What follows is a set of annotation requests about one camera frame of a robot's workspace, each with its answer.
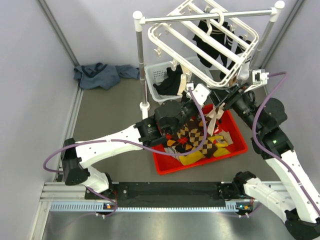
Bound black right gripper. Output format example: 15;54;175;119
205;81;263;133

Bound white clip hanger frame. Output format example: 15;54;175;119
140;0;259;89

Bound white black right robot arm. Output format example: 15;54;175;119
210;85;320;240

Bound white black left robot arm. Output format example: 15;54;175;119
61;89;210;199

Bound brown yellow argyle sock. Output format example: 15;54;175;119
163;116;234;166

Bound black clothes in basket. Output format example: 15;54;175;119
153;65;187;96

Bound white plastic laundry basket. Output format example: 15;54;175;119
144;56;213;106

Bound red plastic bin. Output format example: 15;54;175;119
153;110;248;175

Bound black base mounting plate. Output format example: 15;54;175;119
100;181;245;201

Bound blue crumpled cloth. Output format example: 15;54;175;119
73;62;140;90

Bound white metal drying rack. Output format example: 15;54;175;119
132;0;285;119

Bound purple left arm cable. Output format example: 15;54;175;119
43;87;208;217

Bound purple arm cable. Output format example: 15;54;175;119
43;87;208;217
251;71;320;211

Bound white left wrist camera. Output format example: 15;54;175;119
186;83;211;106

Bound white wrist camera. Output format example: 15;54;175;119
186;83;211;106
251;69;269;88

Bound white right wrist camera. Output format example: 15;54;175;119
251;69;269;88

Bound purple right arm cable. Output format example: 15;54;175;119
251;71;320;211

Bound aluminium frame rail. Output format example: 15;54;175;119
39;181;296;212

